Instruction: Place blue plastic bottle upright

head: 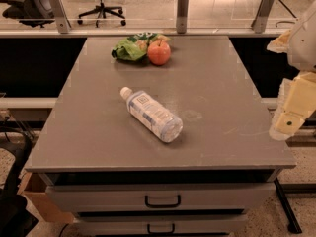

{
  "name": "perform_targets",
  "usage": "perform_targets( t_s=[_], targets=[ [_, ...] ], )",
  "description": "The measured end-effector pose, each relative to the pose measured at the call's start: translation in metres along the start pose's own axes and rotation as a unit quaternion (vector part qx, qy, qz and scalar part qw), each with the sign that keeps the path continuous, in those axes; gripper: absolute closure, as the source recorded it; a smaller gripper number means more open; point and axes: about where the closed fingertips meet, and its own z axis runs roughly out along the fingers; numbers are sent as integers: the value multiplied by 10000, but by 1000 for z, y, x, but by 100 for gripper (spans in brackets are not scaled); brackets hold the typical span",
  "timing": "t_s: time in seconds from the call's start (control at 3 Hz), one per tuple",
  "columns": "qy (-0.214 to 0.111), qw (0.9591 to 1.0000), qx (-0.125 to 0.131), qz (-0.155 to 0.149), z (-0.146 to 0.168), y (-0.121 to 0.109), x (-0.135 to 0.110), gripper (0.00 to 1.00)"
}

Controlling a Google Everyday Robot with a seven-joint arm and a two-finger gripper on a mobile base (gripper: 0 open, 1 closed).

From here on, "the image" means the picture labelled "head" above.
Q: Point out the black office chair left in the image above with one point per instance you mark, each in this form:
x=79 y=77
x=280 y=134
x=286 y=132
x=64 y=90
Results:
x=29 y=12

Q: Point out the left metal glass bracket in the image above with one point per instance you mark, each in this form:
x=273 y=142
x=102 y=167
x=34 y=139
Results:
x=60 y=17

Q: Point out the grey drawer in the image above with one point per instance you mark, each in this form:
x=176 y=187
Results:
x=159 y=197
x=163 y=225

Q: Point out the grey lower drawer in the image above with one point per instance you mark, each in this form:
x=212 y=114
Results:
x=163 y=225

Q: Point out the green chip bag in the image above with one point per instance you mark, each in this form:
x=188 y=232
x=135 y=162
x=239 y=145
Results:
x=134 y=48

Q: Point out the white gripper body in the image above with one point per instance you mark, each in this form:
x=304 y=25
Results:
x=304 y=44

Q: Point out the brown cardboard box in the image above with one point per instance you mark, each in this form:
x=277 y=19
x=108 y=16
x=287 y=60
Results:
x=33 y=187

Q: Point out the grey upper drawer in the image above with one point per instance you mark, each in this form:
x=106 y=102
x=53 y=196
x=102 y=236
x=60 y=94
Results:
x=159 y=197

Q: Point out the right metal glass bracket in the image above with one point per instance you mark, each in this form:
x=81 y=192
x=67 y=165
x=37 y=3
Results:
x=260 y=21

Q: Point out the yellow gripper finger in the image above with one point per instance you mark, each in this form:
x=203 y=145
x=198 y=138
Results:
x=280 y=44
x=296 y=102

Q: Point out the black table leg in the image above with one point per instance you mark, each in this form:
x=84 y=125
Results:
x=293 y=225

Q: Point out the middle metal glass bracket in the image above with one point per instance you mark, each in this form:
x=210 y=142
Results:
x=182 y=16

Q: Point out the metal glass bracket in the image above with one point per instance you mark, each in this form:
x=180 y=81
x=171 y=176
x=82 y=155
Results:
x=60 y=17
x=182 y=16
x=260 y=21

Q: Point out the black chair foreground left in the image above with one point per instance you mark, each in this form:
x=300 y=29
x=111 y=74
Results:
x=15 y=220

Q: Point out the clear plastic water bottle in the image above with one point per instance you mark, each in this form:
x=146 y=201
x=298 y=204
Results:
x=154 y=116

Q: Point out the red apple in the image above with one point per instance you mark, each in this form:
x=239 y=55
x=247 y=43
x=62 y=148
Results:
x=159 y=52

